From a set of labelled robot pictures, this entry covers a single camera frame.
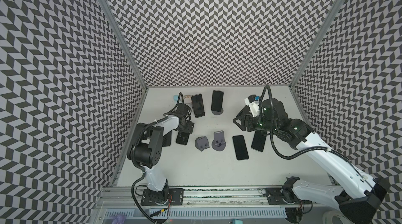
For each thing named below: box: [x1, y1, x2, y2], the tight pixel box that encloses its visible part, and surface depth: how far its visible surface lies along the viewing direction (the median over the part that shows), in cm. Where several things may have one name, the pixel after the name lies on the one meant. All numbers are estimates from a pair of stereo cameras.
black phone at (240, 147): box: [232, 135, 250, 161], surface depth 89 cm
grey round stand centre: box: [211, 130, 227, 152], surface depth 86 cm
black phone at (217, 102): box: [210, 90, 224, 116], surface depth 98 cm
